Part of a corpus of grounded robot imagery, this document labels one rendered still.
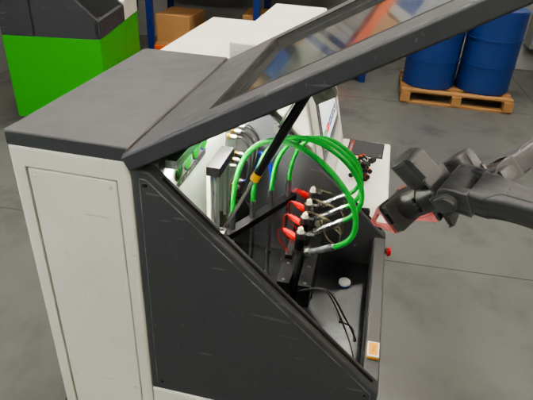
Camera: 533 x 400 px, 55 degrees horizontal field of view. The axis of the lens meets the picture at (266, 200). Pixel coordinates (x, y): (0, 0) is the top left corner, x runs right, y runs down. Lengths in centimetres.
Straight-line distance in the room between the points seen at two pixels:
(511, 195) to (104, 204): 79
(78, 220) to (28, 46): 392
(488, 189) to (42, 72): 453
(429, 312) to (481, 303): 34
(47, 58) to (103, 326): 385
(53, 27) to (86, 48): 30
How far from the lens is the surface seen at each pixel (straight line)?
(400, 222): 106
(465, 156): 129
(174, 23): 696
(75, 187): 117
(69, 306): 141
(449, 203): 93
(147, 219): 112
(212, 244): 109
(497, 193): 90
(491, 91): 624
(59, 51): 497
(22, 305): 307
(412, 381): 265
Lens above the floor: 194
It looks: 31 degrees down
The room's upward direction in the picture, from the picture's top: 3 degrees clockwise
